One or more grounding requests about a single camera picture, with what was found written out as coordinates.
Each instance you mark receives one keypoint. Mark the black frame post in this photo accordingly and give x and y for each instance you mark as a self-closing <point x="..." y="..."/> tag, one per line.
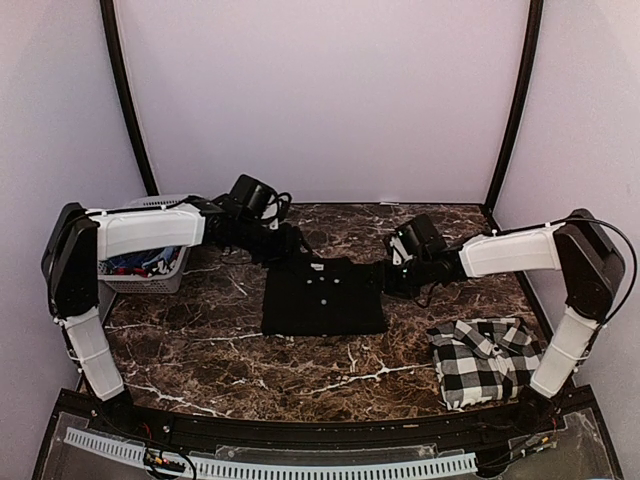
<point x="516" y="111"/>
<point x="125" y="97"/>

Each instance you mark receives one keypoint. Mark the right black frame post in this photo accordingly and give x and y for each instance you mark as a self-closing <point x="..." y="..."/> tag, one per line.
<point x="516" y="111"/>

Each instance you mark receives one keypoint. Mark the blue clothes in basket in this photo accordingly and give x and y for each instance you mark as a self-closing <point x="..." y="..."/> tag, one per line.
<point x="148" y="263"/>

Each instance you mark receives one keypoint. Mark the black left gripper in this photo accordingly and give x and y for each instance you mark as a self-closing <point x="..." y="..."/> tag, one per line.
<point x="291" y="242"/>

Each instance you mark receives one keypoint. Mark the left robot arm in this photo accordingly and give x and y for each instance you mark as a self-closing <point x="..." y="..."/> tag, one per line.
<point x="250" y="217"/>

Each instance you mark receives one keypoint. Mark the black long sleeve shirt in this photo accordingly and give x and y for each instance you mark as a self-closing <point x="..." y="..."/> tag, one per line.
<point x="323" y="297"/>

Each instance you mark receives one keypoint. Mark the black front rail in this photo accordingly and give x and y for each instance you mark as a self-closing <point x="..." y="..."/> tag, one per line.
<point x="483" y="429"/>

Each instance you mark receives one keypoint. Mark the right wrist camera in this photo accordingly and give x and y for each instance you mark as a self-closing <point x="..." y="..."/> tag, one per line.
<point x="396" y="249"/>

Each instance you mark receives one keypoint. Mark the left black frame post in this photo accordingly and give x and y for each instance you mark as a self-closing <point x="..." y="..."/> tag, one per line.
<point x="125" y="97"/>

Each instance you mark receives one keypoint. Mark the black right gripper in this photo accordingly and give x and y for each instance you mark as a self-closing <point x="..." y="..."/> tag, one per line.
<point x="390" y="287"/>

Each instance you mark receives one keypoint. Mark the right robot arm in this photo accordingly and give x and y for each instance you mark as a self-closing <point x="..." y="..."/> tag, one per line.
<point x="592" y="264"/>

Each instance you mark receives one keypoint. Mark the grey plastic laundry basket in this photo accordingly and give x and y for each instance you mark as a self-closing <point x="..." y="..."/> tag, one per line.
<point x="143" y="247"/>

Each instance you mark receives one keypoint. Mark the black white plaid shirt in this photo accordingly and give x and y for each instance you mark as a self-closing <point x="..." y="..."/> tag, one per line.
<point x="483" y="360"/>

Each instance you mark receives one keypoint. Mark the white slotted cable duct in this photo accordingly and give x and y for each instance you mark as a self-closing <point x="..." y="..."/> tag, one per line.
<point x="233" y="462"/>

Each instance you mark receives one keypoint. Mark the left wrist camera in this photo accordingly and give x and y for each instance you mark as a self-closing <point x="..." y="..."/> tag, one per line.
<point x="276" y="210"/>

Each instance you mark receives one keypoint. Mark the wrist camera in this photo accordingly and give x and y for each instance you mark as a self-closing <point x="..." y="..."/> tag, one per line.
<point x="396" y="249"/>
<point x="276" y="210"/>

